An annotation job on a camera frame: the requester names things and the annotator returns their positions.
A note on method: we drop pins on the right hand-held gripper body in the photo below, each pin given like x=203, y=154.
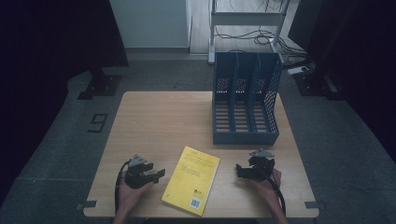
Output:
x=261, y=165

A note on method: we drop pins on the black stand base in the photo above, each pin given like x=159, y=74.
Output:
x=314, y=85
x=100, y=86

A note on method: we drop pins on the person's right hand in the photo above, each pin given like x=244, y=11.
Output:
x=267, y=191

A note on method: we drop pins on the person's left hand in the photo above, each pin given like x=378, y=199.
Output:
x=132, y=196

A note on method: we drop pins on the white cabinet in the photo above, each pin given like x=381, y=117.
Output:
x=152, y=23

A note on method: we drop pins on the blue file rack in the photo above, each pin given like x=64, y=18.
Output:
x=246, y=137

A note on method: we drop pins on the grey tape piece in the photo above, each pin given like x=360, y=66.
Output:
x=88, y=204
x=313, y=204

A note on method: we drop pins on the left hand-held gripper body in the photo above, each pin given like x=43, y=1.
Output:
x=137, y=175

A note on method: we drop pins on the white power strip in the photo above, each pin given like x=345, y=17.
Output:
x=297, y=70

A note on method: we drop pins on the white metal stand frame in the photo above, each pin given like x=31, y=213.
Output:
x=246, y=18

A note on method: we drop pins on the yellow book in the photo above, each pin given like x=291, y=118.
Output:
x=191, y=179

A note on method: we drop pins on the dark curtain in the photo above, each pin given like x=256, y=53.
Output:
x=46, y=37
x=364, y=46

